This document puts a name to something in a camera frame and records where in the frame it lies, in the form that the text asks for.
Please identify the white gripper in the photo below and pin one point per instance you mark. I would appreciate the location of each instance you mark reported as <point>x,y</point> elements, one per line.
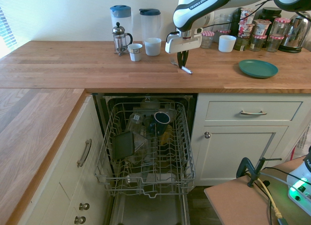
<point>184,44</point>

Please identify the black square container lid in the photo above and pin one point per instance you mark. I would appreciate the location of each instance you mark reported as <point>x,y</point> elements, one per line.
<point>122,146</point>

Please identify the white yogurt cup red rim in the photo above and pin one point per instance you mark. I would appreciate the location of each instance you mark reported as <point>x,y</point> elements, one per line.
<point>262,28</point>

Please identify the clear pitcher light blue lid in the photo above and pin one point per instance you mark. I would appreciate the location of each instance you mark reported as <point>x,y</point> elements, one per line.
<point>121,19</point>

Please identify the glass French press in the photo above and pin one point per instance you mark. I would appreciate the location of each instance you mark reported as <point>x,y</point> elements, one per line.
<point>119,40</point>

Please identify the plain white cup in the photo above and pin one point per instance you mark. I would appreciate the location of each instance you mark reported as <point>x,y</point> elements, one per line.
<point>227,44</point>

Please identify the steel electric kettle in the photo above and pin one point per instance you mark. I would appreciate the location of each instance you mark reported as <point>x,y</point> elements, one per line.
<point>295,33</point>

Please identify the dark blue mug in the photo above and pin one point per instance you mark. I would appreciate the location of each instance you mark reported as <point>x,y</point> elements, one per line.
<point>162,124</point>

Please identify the clear empty glass jar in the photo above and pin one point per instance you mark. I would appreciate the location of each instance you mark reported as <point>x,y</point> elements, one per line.
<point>225,22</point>

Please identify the round metal cabinet knob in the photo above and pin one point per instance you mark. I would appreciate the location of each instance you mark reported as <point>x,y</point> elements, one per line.
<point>84,206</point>
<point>80,220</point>
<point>207,135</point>

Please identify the white plastic bag red print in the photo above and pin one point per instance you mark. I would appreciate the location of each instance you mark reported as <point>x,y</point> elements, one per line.
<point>303,142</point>

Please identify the dishwasher with open door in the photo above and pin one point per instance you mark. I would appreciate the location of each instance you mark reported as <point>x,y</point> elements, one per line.
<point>145,210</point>

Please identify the wide white mug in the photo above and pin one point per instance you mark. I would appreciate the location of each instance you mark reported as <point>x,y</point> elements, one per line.
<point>152,47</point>

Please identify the brown chocolate yogurt cup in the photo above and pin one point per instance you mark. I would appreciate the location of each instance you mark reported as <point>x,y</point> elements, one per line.
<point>245,30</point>

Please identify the patterned paper cup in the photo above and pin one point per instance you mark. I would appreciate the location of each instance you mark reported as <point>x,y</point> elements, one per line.
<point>135,53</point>

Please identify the white yogurt cup red print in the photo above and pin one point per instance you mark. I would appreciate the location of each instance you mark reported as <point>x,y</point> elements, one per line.
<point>247,16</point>

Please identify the clear pitcher dark blue lid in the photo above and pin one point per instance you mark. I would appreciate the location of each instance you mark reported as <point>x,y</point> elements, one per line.
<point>149,25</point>

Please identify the teal plastic plate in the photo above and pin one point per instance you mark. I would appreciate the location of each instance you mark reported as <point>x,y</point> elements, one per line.
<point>257,68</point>

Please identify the white kitchen cabinet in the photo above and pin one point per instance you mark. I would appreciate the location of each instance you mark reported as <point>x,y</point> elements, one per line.
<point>238,149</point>
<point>73,181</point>

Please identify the clear glass jar with label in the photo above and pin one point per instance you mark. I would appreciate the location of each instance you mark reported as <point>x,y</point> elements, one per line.
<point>134,121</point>

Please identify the dark green jar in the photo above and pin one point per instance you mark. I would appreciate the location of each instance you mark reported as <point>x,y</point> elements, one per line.
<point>241,44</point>

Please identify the brown robot stand board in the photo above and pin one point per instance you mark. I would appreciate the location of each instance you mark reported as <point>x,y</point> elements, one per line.
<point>230,200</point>

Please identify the glass jar red checked lid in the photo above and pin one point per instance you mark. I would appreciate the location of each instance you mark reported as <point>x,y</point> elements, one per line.
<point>258,44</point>
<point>223,32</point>
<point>207,41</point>
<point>274,44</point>

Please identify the black protein powder tub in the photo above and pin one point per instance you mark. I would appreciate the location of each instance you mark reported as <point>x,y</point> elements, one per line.
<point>269,13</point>

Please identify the yellow plastic dish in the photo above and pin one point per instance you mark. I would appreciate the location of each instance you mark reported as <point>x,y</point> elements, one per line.
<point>167,136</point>

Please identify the black shaker bottle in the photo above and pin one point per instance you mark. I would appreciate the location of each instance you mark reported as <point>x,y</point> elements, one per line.
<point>235,23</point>

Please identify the large glass jar checked lid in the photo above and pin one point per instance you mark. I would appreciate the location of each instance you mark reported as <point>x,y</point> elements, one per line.
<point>280,28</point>

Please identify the dark metal C-clamp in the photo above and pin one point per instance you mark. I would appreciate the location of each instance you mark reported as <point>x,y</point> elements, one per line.
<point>252,172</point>

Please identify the clear plastic container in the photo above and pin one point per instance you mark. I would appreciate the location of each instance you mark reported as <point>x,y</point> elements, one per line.
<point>141,147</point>

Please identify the window blind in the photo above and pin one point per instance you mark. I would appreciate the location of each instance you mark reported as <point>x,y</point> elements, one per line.
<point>3,28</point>

